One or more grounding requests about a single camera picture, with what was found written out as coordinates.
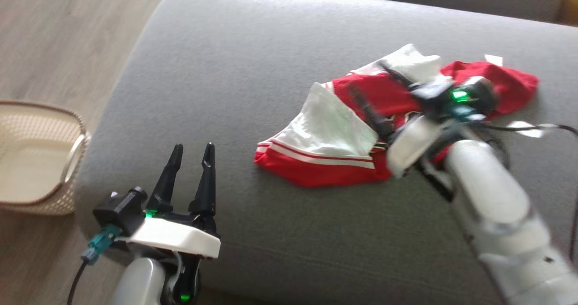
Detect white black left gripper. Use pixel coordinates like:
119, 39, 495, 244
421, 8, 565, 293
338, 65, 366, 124
129, 142, 222, 258

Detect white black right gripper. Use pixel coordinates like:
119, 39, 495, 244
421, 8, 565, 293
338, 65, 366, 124
348, 61, 447, 179

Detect red Bulls jersey white sleeves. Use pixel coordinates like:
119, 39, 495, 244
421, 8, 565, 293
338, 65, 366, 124
254, 43, 540, 188

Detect large grey sofa seat cushion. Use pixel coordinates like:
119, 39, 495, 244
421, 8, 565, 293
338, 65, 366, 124
75, 0, 578, 305

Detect beige wicker laundry basket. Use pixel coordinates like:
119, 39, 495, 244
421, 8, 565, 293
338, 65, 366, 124
0, 100, 91, 216

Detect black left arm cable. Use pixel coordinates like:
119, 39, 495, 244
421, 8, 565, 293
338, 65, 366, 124
67, 224, 120, 305

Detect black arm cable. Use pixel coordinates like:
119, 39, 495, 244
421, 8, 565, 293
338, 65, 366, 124
67, 224, 120, 305
470, 121, 578, 263

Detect white right cable label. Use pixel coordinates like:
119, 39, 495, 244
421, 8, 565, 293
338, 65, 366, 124
506, 121, 558, 139

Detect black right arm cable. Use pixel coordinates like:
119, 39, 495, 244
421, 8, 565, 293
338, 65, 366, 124
470, 121, 578, 263

